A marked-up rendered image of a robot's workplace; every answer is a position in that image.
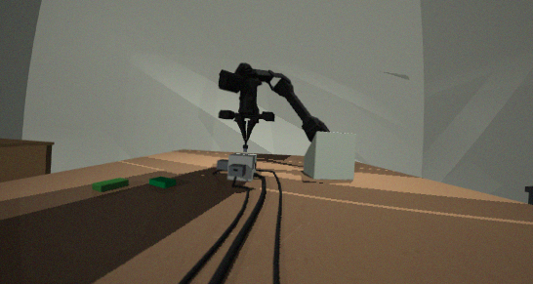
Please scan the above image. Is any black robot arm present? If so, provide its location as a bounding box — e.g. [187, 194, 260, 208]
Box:
[219, 62, 330, 142]

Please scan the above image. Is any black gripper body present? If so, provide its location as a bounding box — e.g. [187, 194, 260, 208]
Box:
[218, 94, 274, 121]

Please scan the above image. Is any green rectangular block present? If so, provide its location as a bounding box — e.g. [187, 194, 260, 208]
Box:
[149, 177, 176, 188]
[92, 178, 128, 192]

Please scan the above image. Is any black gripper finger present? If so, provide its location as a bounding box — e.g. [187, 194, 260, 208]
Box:
[246, 120, 259, 141]
[234, 120, 246, 141]

